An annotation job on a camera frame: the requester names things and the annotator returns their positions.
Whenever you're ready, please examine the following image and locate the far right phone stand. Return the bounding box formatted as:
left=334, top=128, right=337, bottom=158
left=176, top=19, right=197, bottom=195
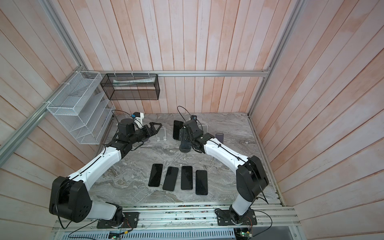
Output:
left=215, top=133, right=224, bottom=144

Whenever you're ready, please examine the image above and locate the black wire mesh basket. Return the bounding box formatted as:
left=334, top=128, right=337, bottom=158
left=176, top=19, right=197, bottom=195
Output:
left=101, top=73, right=161, bottom=101

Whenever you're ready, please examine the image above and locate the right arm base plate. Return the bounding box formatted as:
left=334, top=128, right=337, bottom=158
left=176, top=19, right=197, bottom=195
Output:
left=214, top=209, right=257, bottom=226

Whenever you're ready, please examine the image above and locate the white folding phone stand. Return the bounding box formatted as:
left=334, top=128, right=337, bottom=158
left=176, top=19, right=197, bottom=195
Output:
left=156, top=127, right=167, bottom=142

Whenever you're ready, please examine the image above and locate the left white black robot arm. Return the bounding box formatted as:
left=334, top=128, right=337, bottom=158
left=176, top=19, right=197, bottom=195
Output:
left=49, top=119, right=162, bottom=228

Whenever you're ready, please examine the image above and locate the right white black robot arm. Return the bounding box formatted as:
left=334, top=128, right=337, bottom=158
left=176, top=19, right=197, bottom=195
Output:
left=174, top=119, right=269, bottom=221

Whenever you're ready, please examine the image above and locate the white wire mesh shelf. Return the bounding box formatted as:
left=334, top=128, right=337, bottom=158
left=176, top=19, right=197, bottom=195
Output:
left=47, top=72, right=115, bottom=145

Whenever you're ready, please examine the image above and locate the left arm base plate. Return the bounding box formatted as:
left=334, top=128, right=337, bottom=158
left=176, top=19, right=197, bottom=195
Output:
left=97, top=212, right=140, bottom=229

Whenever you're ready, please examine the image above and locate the aluminium front rail frame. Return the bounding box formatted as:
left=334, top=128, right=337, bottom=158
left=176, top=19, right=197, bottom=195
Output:
left=49, top=201, right=306, bottom=240

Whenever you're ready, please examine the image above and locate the dark round centre stand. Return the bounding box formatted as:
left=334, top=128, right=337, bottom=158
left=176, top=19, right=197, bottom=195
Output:
left=179, top=143, right=191, bottom=153

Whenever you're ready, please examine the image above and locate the reflective black phone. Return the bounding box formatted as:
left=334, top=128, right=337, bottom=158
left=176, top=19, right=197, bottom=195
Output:
left=180, top=130, right=191, bottom=144

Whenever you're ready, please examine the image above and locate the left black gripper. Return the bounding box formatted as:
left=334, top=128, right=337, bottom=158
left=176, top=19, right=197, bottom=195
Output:
left=129, top=122, right=163, bottom=144

